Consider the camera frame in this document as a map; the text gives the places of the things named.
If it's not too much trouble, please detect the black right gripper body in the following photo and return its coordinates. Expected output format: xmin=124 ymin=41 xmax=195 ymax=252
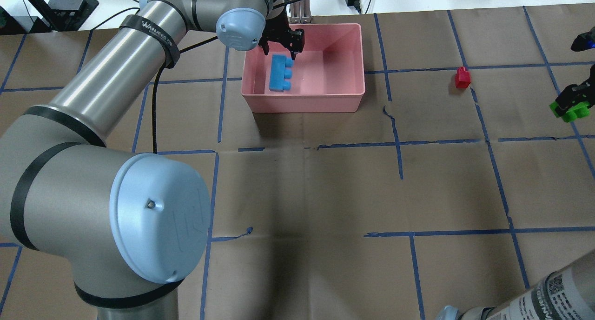
xmin=579 ymin=64 xmax=595 ymax=107

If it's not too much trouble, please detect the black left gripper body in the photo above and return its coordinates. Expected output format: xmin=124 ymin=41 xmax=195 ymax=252
xmin=262 ymin=0 xmax=290 ymax=46

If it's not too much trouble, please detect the green toy block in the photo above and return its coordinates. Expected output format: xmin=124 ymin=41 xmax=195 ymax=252
xmin=549 ymin=101 xmax=593 ymax=123

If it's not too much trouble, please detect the blue toy block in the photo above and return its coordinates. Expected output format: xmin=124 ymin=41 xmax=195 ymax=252
xmin=269 ymin=54 xmax=294 ymax=92

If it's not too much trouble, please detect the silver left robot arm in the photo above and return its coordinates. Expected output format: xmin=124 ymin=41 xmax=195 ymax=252
xmin=1 ymin=0 xmax=282 ymax=320

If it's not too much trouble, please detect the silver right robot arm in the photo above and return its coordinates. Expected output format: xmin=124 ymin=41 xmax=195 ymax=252
xmin=437 ymin=66 xmax=595 ymax=320

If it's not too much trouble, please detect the pink plastic box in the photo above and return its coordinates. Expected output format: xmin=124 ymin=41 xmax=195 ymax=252
xmin=241 ymin=23 xmax=366 ymax=113

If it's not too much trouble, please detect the red toy block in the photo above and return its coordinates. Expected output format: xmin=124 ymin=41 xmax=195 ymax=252
xmin=455 ymin=66 xmax=472 ymax=89

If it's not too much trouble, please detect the black device on desk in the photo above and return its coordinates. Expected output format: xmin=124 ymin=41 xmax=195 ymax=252
xmin=45 ymin=0 xmax=99 ymax=32

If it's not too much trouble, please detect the aluminium frame post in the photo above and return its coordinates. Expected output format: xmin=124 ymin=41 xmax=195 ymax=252
xmin=288 ymin=0 xmax=311 ymax=24

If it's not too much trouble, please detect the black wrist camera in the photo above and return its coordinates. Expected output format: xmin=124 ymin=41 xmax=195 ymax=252
xmin=571 ymin=27 xmax=595 ymax=52

